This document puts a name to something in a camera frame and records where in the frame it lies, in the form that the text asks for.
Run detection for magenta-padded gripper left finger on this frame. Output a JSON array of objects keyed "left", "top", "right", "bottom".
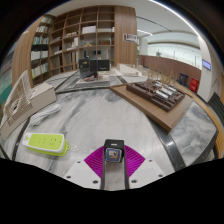
[{"left": 63, "top": 144, "right": 107, "bottom": 191}]

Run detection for white coiled power cable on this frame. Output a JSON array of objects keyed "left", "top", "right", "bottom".
[{"left": 28, "top": 103, "right": 62, "bottom": 127}]

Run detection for tall bookshelf with colourful books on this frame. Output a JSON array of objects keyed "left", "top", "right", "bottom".
[{"left": 0, "top": 46, "right": 15, "bottom": 109}]

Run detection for black model on grey base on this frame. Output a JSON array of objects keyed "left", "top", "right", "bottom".
[{"left": 73, "top": 58, "right": 113, "bottom": 90}]

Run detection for curved ceiling light strip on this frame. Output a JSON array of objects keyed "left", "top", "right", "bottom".
[{"left": 148, "top": 0, "right": 202, "bottom": 38}]

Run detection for wooden cube shelf unit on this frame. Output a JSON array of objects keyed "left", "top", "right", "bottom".
[{"left": 48, "top": 4, "right": 117, "bottom": 76}]

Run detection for wall poster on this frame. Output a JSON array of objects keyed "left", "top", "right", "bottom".
[{"left": 122, "top": 32, "right": 139, "bottom": 44}]

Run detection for beige cardboard architectural model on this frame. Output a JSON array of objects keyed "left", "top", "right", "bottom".
[{"left": 0, "top": 69, "right": 58, "bottom": 141}]

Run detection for small black charger block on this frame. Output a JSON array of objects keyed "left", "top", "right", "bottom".
[{"left": 103, "top": 138, "right": 126, "bottom": 165}]

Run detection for white and green power strip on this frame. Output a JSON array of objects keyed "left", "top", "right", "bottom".
[{"left": 21, "top": 132, "right": 71, "bottom": 158}]

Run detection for white architectural model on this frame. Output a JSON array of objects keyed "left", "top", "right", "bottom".
[{"left": 116, "top": 63, "right": 145, "bottom": 78}]

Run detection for brown model on wooden board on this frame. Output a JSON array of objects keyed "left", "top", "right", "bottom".
[{"left": 109, "top": 77, "right": 195, "bottom": 133}]

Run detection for blue wall screen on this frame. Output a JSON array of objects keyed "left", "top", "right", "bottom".
[{"left": 201, "top": 59, "right": 213, "bottom": 71}]

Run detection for short ceiling light strip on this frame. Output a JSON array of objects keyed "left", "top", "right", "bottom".
[{"left": 136, "top": 28, "right": 154, "bottom": 36}]

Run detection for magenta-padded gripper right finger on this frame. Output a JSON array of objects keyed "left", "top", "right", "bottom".
[{"left": 122, "top": 144, "right": 166, "bottom": 191}]

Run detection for dark bookshelf with books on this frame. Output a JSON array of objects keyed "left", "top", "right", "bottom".
[{"left": 30, "top": 14, "right": 52, "bottom": 85}]

